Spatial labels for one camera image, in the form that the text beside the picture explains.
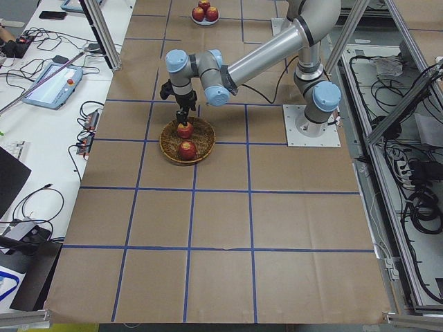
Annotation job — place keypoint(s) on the white plate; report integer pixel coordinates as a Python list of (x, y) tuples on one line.
[(202, 21)]

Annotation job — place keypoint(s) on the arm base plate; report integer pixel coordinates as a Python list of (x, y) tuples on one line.
[(280, 29), (302, 133)]

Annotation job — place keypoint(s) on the plate apple two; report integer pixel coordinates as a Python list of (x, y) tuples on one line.
[(198, 14)]

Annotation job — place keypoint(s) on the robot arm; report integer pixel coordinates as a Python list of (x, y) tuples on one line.
[(309, 22)]

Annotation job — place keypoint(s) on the yellow-red apple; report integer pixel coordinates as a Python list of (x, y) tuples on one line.
[(185, 131)]

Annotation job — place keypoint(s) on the plate apple three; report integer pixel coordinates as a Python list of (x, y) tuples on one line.
[(212, 14)]

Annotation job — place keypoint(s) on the blue teach pendant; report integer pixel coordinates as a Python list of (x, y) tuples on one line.
[(55, 92), (72, 6)]

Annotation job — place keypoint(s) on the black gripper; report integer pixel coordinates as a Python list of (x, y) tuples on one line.
[(183, 101)]

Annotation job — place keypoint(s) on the dark red basket apple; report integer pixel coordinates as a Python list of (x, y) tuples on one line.
[(187, 150)]

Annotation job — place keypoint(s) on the aluminium frame post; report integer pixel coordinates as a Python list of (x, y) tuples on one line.
[(101, 32)]

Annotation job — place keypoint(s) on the black laptop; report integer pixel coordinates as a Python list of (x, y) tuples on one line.
[(14, 175)]

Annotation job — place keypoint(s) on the wicker basket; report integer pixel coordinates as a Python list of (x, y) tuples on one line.
[(203, 137)]

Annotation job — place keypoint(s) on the black smartphone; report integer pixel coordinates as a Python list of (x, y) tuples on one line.
[(52, 15)]

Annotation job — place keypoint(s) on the plate apple one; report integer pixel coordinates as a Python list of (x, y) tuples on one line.
[(204, 4)]

